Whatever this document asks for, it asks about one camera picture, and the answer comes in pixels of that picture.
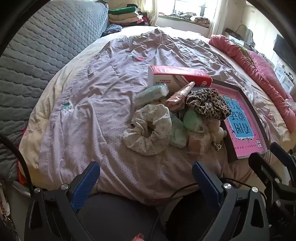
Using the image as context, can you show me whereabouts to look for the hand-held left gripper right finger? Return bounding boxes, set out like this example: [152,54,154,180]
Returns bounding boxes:
[192,161,271,241]

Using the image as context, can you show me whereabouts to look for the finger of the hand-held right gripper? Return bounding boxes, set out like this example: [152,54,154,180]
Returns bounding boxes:
[270,142,296,169]
[248,152,286,188]

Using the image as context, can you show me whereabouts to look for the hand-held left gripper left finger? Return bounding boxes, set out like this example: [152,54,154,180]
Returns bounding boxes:
[24,161,101,241]

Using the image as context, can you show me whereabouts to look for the orange tissue packet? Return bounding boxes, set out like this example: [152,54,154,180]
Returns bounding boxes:
[187,131,211,156]

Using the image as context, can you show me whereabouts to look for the black framed pink tray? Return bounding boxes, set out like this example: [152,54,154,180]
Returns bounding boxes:
[208,79,271,161]

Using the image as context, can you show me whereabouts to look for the cream plush with leopard part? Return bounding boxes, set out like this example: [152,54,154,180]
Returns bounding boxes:
[203,119,228,151]

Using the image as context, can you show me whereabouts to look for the mint green tissue packet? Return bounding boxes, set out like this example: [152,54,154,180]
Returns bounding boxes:
[170,113,189,149]

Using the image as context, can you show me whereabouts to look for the mint green soft pouch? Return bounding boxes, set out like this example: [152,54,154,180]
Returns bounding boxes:
[184,109,204,130]

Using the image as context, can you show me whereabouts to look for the white floral scrunchie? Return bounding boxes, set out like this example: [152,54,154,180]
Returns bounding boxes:
[122,104,173,156]

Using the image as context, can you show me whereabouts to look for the leopard print scrunchie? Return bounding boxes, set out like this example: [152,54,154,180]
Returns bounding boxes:
[186,89,232,121]

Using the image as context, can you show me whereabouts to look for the pink striped packet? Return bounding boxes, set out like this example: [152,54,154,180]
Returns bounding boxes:
[165,82,196,112]

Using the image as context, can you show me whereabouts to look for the teal patterned tissue packet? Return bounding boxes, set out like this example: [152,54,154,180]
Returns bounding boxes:
[134,83,169,106]

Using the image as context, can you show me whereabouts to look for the red cloth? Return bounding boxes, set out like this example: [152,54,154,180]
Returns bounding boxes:
[16,161,29,186]

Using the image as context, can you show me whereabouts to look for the white cabinet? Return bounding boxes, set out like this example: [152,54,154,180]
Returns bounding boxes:
[274,61,295,93]

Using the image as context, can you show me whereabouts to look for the dark floral cloth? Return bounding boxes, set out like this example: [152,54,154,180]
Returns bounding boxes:
[0,181,16,241]

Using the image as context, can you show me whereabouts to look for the pink quilt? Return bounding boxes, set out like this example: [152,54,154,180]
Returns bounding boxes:
[209,35,296,133]

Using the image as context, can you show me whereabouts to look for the cream bed sheet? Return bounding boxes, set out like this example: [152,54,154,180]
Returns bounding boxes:
[18,25,292,186]

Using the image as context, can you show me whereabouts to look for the lilac duvet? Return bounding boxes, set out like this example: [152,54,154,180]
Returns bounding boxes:
[37,29,289,207]

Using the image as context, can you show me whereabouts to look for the black television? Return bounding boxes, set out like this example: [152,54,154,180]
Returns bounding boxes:
[273,34,296,72]

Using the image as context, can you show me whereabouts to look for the red and white carton box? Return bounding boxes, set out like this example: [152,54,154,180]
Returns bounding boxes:
[148,65,213,90]

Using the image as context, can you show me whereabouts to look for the cluttered side table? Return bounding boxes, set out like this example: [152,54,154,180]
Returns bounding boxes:
[225,24,257,50]

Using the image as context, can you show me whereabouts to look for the grey quilted headboard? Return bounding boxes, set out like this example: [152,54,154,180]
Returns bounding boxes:
[0,0,109,181]

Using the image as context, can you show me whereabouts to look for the cream curtain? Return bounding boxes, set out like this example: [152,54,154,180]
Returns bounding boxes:
[209,0,228,37]

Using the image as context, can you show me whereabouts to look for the dark patterned cloth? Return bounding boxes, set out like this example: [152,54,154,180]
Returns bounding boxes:
[102,24,123,37]

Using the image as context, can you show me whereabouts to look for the clothes on window sill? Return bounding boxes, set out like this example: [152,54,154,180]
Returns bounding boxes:
[172,13,211,25]

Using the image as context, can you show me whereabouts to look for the stack of folded clothes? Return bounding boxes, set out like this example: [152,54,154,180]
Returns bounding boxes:
[107,6,151,27]

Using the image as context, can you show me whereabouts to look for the thick black cable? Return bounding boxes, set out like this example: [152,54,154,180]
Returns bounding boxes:
[0,133,33,198]

